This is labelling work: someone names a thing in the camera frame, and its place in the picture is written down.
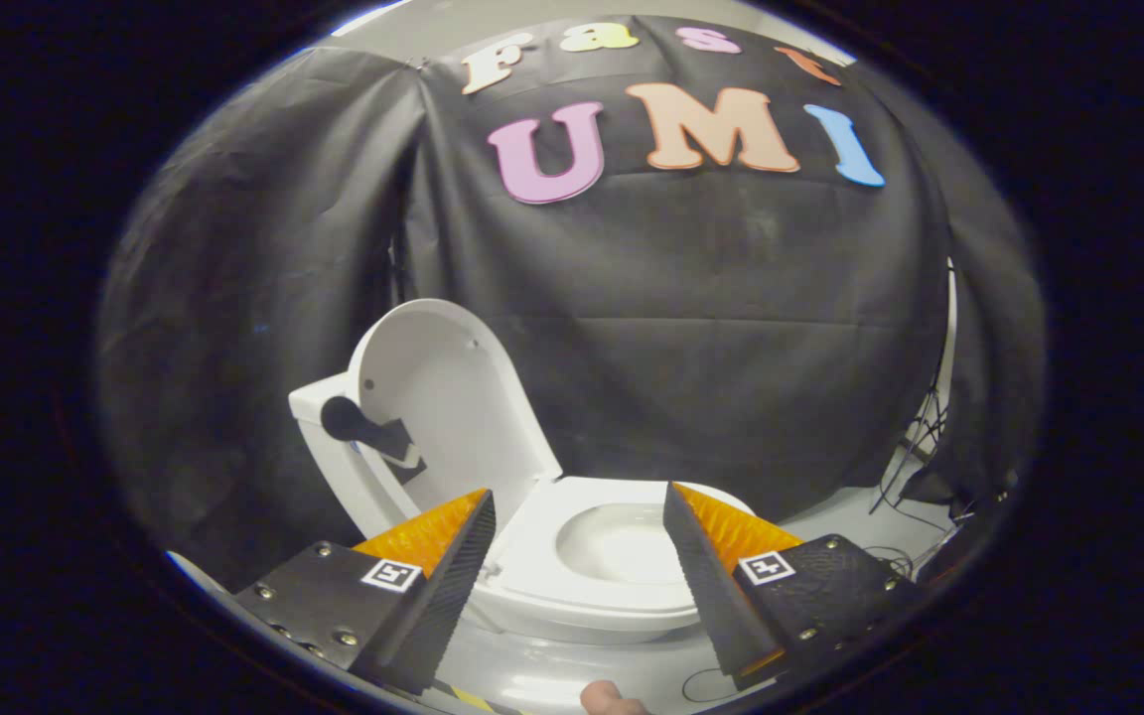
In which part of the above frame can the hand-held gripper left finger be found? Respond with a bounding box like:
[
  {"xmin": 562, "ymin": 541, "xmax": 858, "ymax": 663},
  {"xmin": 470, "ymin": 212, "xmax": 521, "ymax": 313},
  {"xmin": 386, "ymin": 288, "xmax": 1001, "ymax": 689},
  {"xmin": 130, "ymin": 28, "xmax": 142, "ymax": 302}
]
[{"xmin": 234, "ymin": 488, "xmax": 498, "ymax": 696}]

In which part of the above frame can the white ceramic toilet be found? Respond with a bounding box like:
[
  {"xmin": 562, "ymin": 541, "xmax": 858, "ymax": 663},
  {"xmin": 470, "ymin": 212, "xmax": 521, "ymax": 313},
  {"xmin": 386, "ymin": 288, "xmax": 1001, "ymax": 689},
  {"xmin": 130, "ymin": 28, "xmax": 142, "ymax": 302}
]
[{"xmin": 289, "ymin": 372, "xmax": 764, "ymax": 645}]

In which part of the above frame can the black tripod stand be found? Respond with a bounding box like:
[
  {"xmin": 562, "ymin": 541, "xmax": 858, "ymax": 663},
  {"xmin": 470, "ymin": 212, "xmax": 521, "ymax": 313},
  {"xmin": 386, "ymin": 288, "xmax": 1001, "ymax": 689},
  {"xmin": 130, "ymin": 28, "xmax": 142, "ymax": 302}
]
[{"xmin": 870, "ymin": 392, "xmax": 946, "ymax": 513}]

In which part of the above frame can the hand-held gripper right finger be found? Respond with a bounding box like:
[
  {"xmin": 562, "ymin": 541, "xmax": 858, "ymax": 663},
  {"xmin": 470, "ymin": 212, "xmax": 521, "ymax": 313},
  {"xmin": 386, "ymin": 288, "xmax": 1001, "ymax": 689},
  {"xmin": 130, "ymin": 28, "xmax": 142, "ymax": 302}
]
[{"xmin": 662, "ymin": 483, "xmax": 929, "ymax": 691}]

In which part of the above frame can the black backdrop cloth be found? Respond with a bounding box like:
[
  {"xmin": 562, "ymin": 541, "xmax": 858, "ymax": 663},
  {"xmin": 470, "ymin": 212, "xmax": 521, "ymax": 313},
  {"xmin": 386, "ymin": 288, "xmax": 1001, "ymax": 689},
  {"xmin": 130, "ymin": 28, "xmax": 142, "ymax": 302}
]
[{"xmin": 95, "ymin": 15, "xmax": 1046, "ymax": 589}]

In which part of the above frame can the white toilet seat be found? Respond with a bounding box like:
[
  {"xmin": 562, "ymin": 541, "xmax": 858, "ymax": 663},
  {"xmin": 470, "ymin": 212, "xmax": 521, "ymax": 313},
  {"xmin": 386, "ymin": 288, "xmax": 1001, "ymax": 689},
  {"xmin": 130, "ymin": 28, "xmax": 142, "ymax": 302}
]
[{"xmin": 478, "ymin": 477, "xmax": 762, "ymax": 619}]

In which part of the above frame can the white toilet lid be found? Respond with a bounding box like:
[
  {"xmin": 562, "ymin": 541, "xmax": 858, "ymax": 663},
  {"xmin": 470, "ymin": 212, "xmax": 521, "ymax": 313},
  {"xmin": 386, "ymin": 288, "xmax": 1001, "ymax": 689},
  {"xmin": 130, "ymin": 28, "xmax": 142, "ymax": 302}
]
[{"xmin": 349, "ymin": 299, "xmax": 564, "ymax": 519}]

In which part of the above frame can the black pull tab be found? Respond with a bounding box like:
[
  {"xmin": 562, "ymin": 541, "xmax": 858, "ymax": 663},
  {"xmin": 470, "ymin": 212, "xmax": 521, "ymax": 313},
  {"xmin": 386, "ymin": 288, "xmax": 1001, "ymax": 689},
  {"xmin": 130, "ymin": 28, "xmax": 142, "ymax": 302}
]
[{"xmin": 321, "ymin": 396, "xmax": 427, "ymax": 486}]

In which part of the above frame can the long black cable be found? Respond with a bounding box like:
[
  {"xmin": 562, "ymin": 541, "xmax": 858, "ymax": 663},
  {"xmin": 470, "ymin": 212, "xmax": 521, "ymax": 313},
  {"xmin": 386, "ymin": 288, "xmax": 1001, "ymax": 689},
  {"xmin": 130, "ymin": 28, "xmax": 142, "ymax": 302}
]
[{"xmin": 681, "ymin": 667, "xmax": 734, "ymax": 705}]

